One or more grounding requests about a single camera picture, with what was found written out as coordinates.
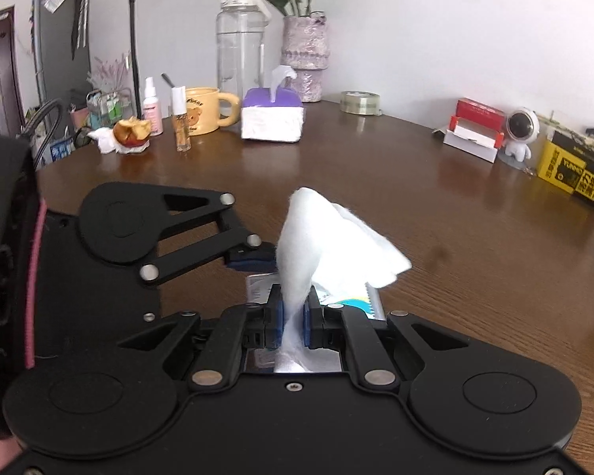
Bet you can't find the clear dental floss box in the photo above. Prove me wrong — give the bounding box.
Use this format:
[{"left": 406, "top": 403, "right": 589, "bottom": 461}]
[{"left": 246, "top": 274, "right": 385, "bottom": 373}]

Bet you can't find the white wipe cloth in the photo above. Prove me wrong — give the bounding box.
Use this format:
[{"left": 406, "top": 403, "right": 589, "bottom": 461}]
[{"left": 274, "top": 188, "right": 412, "bottom": 373}]

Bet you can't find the half-eaten apple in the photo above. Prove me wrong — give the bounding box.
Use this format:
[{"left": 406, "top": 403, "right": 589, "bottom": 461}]
[{"left": 112, "top": 117, "right": 152, "bottom": 151}]

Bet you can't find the purple tissue pack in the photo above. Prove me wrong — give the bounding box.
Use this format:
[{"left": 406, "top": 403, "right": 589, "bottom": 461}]
[{"left": 240, "top": 65, "right": 305, "bottom": 144}]

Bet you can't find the pink spray bottle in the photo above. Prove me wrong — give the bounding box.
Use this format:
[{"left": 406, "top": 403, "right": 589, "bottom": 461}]
[{"left": 142, "top": 77, "right": 163, "bottom": 136}]

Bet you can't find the yellow bear mug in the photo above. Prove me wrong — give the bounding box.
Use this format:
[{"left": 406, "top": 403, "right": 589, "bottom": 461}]
[{"left": 185, "top": 87, "right": 241, "bottom": 136}]

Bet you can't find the small glass perfume bottle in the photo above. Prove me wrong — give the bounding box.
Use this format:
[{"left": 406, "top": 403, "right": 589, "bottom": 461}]
[{"left": 171, "top": 86, "right": 192, "bottom": 152}]

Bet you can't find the clear tape roll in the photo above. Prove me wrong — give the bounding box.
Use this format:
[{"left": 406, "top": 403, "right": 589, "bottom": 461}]
[{"left": 339, "top": 91, "right": 382, "bottom": 116}]

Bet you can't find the purple textured vase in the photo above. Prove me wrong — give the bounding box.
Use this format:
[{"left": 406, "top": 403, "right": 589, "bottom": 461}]
[{"left": 281, "top": 12, "right": 330, "bottom": 103}]

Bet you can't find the clear water bottle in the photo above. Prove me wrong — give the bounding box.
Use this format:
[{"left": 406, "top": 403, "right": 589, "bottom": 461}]
[{"left": 215, "top": 0, "right": 271, "bottom": 99}]

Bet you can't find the red white open box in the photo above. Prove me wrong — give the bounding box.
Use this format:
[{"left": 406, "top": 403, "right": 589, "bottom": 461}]
[{"left": 432, "top": 98, "right": 505, "bottom": 164}]

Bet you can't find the grey refrigerator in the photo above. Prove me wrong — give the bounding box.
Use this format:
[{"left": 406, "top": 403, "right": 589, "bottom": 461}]
[{"left": 30, "top": 0, "right": 92, "bottom": 127}]

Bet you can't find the white astronaut figurine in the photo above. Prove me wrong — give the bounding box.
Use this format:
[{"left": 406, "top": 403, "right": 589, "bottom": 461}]
[{"left": 501, "top": 107, "right": 541, "bottom": 169}]

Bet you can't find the yellow black battery box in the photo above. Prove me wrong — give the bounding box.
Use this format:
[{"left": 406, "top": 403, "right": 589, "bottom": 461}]
[{"left": 537, "top": 130, "right": 594, "bottom": 208}]

